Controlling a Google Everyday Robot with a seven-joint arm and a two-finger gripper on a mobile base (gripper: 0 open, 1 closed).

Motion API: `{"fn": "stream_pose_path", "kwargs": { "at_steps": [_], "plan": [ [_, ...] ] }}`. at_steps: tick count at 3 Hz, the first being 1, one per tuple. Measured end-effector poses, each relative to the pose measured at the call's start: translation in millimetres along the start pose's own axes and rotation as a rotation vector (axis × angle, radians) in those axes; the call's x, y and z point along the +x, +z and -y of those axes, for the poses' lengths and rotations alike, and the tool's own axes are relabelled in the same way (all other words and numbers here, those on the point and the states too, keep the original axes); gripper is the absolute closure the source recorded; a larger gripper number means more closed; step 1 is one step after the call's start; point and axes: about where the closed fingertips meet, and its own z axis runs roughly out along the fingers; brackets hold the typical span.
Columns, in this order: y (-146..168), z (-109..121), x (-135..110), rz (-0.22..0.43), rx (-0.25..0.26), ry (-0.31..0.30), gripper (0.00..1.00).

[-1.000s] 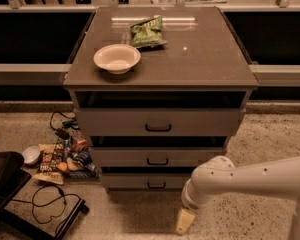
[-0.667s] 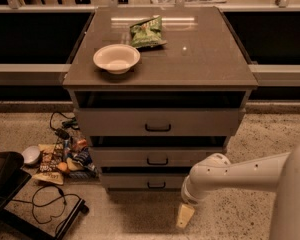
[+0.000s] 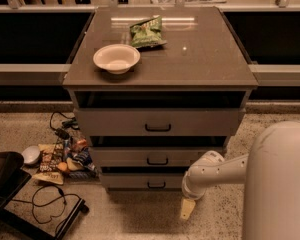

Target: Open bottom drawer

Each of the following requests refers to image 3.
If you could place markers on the brown snack bag on floor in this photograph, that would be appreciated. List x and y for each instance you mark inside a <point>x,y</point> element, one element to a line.
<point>51,157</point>

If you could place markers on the grey middle drawer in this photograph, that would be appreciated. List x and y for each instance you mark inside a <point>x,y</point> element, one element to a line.
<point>148,156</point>

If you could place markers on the grey three-drawer cabinet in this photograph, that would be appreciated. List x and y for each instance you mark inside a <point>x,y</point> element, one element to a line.
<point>200,67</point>

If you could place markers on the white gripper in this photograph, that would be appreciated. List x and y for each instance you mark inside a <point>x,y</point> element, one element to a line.
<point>190,192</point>

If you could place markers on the grey top drawer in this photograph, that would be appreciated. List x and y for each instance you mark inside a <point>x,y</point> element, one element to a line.
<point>159,122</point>

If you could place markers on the blue snack packet on floor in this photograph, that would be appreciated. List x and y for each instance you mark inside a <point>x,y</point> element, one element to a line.
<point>81,165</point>

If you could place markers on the grey bottom drawer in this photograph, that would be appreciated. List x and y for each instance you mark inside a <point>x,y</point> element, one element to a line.
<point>141,181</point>

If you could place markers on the green chip bag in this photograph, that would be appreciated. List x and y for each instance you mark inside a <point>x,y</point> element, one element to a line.
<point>147,33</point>

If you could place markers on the small white bowl on floor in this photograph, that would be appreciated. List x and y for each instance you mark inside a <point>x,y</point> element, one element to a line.
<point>31,155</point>

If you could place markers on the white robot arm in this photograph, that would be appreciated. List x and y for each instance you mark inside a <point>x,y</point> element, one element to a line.
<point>270,174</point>

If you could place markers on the black flat board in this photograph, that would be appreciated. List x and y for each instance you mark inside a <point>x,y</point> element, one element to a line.
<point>53,212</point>

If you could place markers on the black power adapter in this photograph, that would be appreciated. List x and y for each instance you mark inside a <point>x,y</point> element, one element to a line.
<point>62,134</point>

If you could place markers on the orange fruit on floor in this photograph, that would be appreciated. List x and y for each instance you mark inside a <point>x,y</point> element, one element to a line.
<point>63,167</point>

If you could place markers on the black chair seat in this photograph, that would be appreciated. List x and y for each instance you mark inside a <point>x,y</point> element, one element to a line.
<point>12,176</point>

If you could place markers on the grey drawer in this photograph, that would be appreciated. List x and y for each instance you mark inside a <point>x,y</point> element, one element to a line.
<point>141,181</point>
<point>148,156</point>
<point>159,122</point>

